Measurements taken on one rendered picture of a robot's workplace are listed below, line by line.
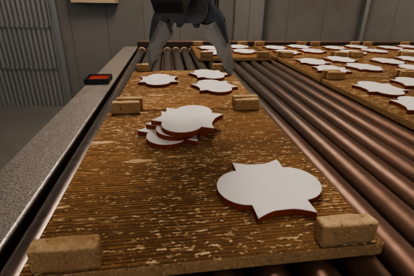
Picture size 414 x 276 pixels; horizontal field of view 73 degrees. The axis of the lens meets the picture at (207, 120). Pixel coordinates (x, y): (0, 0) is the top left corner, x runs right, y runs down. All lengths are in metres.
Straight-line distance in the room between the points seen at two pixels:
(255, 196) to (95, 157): 0.25
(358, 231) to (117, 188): 0.28
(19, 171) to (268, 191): 0.37
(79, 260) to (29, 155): 0.31
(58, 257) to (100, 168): 0.17
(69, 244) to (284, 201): 0.23
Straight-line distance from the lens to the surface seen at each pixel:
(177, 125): 0.48
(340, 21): 3.64
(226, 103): 0.69
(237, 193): 0.35
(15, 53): 3.87
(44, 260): 0.30
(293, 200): 0.36
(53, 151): 0.56
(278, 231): 0.33
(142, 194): 0.37
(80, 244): 0.29
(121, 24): 3.40
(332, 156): 0.54
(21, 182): 0.49
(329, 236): 0.32
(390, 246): 0.39
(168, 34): 0.50
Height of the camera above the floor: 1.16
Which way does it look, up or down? 22 degrees down
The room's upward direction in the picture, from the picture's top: 1 degrees clockwise
